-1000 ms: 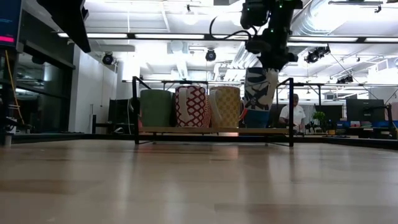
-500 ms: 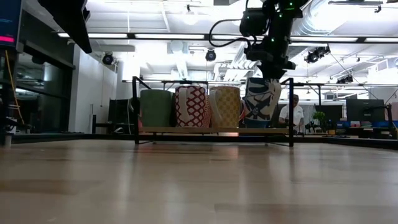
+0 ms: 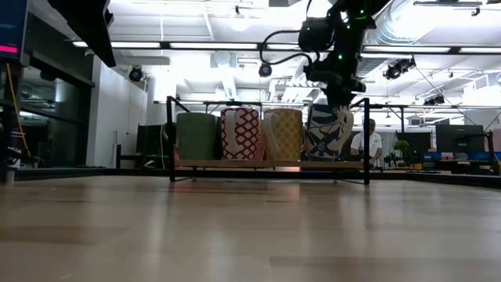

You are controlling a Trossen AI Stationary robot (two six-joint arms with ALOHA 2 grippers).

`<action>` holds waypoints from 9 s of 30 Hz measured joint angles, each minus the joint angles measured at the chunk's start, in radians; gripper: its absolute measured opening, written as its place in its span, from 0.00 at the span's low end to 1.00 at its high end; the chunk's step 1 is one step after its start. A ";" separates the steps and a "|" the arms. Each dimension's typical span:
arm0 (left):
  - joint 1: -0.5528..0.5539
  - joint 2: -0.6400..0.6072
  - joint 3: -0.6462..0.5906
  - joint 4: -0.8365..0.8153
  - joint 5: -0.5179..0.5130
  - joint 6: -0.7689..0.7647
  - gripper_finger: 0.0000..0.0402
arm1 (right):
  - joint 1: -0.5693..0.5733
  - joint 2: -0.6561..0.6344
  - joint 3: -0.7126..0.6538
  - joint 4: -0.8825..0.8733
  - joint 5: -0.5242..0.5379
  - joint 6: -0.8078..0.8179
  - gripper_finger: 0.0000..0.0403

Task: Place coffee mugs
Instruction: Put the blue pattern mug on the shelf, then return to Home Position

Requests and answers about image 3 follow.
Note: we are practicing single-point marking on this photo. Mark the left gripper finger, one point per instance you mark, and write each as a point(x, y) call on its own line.
point(94, 27)

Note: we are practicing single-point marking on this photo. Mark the blue leaf-print white mug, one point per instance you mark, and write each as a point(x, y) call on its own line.
point(329, 133)

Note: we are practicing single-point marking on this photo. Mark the yellow patterned white mug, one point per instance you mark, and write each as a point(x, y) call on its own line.
point(287, 135)

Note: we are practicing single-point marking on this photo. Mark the mint green mug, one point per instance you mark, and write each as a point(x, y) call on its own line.
point(195, 137)

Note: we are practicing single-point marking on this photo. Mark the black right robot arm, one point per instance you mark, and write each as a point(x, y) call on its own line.
point(348, 35)

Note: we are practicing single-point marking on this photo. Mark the person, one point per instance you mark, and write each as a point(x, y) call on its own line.
point(366, 143)

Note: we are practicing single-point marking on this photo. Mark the black ceiling spotlight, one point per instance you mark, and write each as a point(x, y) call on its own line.
point(135, 73)
point(265, 69)
point(399, 68)

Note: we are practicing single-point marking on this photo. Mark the black ceiling light track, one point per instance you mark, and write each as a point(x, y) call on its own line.
point(164, 45)

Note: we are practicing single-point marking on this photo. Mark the small potted plant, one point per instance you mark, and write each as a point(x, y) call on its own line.
point(403, 150)

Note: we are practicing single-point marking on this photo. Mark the blue-screen monitor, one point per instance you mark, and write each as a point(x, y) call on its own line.
point(13, 23)

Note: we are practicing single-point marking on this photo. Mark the black metal mug rack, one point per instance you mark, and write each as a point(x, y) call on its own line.
point(242, 163)

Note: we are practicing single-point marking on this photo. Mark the black computer monitor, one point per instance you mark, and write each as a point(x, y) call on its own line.
point(460, 137)

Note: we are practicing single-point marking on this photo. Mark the black low cabinet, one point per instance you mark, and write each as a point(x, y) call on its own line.
point(148, 141)

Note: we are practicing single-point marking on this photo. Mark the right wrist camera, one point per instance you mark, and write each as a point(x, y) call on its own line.
point(325, 77)

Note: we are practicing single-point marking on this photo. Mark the silver ceiling air duct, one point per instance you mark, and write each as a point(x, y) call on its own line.
point(395, 23)

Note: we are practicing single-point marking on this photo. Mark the black table frame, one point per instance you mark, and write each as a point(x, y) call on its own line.
point(78, 172)

